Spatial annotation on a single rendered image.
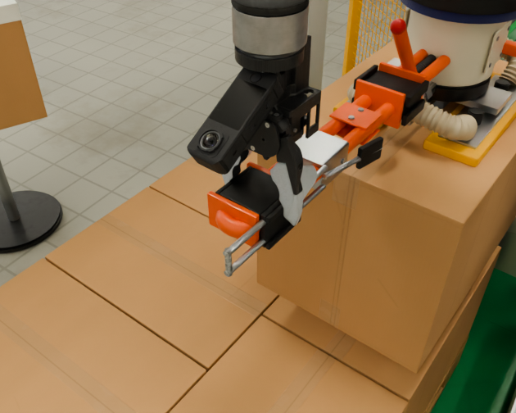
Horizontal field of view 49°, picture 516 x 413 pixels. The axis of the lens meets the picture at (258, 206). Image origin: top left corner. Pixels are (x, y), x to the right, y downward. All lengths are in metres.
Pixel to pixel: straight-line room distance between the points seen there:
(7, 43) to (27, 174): 1.11
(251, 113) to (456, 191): 0.50
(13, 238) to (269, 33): 2.13
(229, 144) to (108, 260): 1.08
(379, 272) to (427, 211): 0.18
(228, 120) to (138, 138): 2.54
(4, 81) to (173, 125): 1.32
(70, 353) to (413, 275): 0.81
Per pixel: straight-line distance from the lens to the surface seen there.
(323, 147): 0.77
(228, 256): 0.61
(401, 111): 0.90
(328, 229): 1.06
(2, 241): 2.58
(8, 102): 2.07
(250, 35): 0.56
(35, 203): 2.73
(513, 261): 1.83
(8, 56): 2.02
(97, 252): 1.63
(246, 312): 1.42
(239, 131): 0.55
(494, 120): 1.14
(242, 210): 0.65
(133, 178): 2.80
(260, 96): 0.57
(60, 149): 3.11
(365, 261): 1.06
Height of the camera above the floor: 1.64
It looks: 40 degrees down
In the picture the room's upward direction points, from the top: straight up
